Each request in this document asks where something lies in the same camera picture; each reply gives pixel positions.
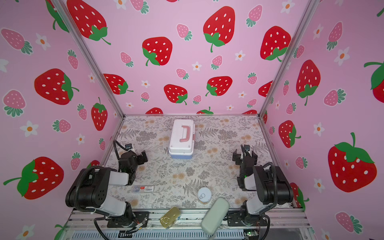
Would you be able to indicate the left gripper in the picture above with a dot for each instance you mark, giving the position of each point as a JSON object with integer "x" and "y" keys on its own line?
{"x": 140, "y": 160}

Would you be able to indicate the aluminium front rail frame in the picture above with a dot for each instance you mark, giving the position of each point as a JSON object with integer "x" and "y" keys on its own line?
{"x": 286, "y": 224}

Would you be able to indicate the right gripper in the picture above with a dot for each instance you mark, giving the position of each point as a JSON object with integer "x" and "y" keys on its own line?
{"x": 239, "y": 157}

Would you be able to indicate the gold sardine tin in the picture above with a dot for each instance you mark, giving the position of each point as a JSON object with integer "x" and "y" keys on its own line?
{"x": 170, "y": 217}

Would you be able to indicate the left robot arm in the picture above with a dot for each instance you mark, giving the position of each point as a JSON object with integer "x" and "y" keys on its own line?
{"x": 89, "y": 192}

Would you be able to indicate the white tool box pink handle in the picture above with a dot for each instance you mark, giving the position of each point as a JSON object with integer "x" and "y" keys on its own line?
{"x": 182, "y": 139}

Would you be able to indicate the grey green glasses case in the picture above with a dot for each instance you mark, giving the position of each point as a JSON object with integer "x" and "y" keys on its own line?
{"x": 214, "y": 217}

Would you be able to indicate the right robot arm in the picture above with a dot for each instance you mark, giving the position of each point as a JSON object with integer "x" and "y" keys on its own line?
{"x": 268, "y": 181}

